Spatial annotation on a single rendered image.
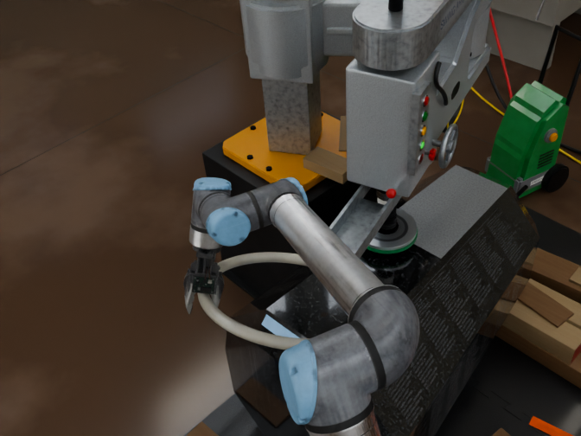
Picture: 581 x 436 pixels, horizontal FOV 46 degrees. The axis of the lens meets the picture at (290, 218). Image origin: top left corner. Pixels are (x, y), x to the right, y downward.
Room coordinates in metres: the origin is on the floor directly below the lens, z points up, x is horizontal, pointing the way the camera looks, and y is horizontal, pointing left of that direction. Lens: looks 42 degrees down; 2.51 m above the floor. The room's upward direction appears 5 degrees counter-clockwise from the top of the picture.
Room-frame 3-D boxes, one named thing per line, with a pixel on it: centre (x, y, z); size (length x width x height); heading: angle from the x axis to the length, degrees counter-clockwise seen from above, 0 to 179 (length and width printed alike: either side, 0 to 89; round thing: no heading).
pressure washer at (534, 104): (2.95, -1.33, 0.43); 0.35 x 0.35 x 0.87; 26
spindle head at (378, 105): (1.82, -0.38, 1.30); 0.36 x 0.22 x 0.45; 148
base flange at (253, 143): (2.43, -0.05, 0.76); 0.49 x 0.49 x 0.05; 41
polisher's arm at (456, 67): (2.07, -0.56, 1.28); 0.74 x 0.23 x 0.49; 148
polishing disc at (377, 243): (1.75, -0.34, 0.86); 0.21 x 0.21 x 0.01
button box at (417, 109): (1.63, -0.39, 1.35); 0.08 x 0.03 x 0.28; 148
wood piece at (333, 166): (2.21, -0.18, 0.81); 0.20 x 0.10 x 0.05; 49
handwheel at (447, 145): (1.79, -0.50, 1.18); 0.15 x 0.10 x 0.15; 148
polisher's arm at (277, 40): (2.39, -0.25, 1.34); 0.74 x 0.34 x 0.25; 79
